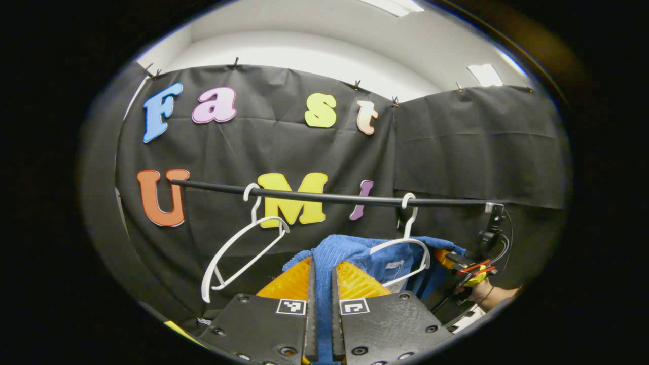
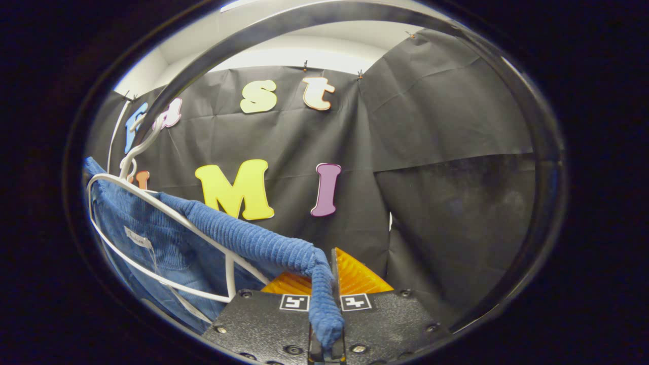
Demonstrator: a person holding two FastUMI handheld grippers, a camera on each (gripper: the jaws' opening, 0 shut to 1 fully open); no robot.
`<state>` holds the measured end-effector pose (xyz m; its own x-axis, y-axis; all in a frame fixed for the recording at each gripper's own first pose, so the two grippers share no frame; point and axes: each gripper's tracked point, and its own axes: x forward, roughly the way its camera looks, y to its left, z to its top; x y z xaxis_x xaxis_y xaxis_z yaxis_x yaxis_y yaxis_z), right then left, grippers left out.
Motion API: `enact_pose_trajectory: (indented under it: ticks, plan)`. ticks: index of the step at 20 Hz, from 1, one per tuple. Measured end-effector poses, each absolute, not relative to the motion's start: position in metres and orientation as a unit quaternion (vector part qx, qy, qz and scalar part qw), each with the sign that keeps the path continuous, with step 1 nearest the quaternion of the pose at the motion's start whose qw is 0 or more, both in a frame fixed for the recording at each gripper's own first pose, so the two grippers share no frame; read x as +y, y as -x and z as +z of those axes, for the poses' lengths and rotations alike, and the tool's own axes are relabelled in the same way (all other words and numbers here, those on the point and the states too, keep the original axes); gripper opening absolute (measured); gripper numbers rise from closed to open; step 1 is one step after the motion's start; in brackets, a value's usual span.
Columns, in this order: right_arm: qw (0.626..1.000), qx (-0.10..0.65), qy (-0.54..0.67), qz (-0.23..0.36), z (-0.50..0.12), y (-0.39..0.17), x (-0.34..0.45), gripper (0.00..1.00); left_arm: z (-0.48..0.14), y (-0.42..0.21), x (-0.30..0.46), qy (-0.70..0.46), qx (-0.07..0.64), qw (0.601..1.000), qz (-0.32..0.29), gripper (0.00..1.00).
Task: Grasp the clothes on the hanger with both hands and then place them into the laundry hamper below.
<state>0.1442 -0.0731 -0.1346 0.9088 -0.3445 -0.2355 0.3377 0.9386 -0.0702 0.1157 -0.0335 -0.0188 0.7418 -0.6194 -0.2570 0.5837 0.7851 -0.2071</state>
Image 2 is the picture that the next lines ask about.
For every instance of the black backdrop cloth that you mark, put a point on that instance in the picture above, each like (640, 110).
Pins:
(431, 152)

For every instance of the black clothes rack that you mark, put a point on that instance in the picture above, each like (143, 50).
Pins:
(550, 167)

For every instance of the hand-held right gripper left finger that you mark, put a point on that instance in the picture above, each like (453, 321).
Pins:
(263, 324)

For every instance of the white clothes hanger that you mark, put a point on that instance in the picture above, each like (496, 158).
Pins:
(141, 146)
(230, 274)

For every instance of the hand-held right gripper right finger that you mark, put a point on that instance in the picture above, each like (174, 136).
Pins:
(385, 324)

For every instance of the blue knitted garment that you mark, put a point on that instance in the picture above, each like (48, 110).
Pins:
(243, 238)

